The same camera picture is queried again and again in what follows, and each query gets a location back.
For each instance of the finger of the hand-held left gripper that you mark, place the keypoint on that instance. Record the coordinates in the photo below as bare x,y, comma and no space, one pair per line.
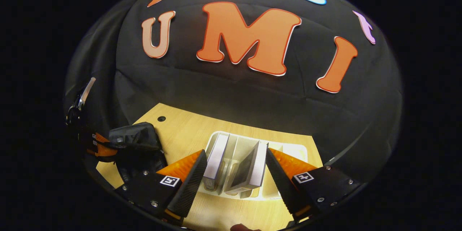
103,149

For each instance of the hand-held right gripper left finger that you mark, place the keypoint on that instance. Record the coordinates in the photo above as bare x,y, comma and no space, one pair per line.
189,184

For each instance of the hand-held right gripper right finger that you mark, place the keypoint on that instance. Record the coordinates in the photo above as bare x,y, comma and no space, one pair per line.
283,184

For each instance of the grey portrait cover book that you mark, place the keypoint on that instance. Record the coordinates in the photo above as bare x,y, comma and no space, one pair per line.
249,171

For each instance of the blue spine book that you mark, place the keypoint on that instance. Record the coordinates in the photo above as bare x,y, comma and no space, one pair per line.
216,158

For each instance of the black schoolbag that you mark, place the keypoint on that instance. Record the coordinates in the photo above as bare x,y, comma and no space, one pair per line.
139,140

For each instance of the white bookshelf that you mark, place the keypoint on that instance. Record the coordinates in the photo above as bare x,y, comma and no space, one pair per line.
238,148

